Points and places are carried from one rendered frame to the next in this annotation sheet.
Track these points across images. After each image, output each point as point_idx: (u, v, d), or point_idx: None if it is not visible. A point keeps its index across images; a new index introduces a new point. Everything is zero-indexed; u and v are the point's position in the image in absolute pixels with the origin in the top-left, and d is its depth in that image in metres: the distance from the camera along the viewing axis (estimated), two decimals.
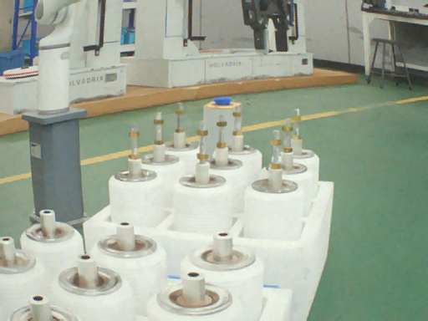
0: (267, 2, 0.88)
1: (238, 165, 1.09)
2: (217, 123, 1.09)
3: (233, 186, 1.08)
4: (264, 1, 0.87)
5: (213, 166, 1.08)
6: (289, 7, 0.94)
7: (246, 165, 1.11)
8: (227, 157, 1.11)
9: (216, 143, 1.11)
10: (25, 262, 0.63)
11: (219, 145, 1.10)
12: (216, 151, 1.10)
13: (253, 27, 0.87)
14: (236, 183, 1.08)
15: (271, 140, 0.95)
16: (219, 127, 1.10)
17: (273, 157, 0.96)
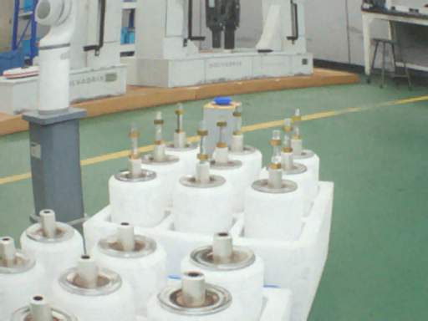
0: (225, 7, 1.02)
1: (238, 165, 1.09)
2: (217, 123, 1.09)
3: (233, 186, 1.08)
4: (222, 6, 1.02)
5: (213, 166, 1.08)
6: (236, 10, 1.10)
7: (246, 165, 1.11)
8: (227, 157, 1.11)
9: (216, 143, 1.11)
10: (25, 262, 0.63)
11: (219, 145, 1.10)
12: (216, 151, 1.10)
13: (213, 28, 1.01)
14: (236, 183, 1.08)
15: (271, 140, 0.95)
16: (219, 127, 1.10)
17: (273, 157, 0.96)
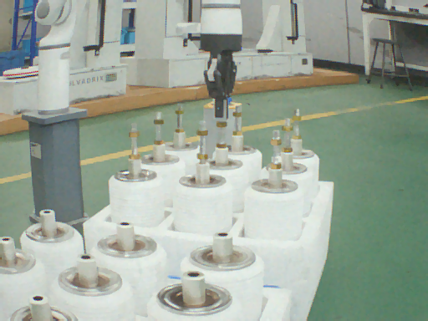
0: (223, 70, 1.05)
1: (238, 165, 1.09)
2: (226, 124, 1.09)
3: (233, 186, 1.08)
4: (221, 69, 1.04)
5: (213, 166, 1.08)
6: (232, 74, 1.11)
7: (246, 165, 1.11)
8: (227, 157, 1.11)
9: (221, 145, 1.10)
10: (25, 262, 0.63)
11: (226, 145, 1.11)
12: (216, 151, 1.10)
13: (216, 97, 1.07)
14: (236, 183, 1.08)
15: (271, 140, 0.95)
16: (224, 128, 1.10)
17: (273, 157, 0.96)
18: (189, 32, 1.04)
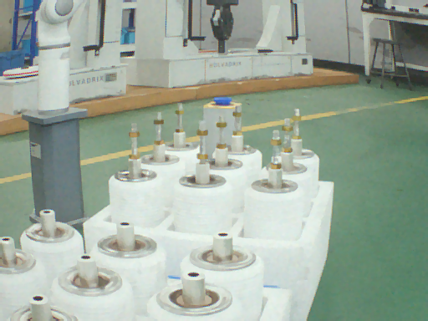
0: (224, 18, 1.31)
1: (236, 166, 1.09)
2: (217, 124, 1.09)
3: None
4: (222, 17, 1.30)
5: (211, 166, 1.08)
6: (231, 23, 1.38)
7: (246, 166, 1.11)
8: (227, 157, 1.11)
9: (216, 144, 1.11)
10: (25, 262, 0.63)
11: (219, 146, 1.10)
12: (216, 151, 1.10)
13: (219, 38, 1.33)
14: (234, 184, 1.08)
15: (271, 140, 0.95)
16: (219, 128, 1.10)
17: (273, 157, 0.96)
18: None
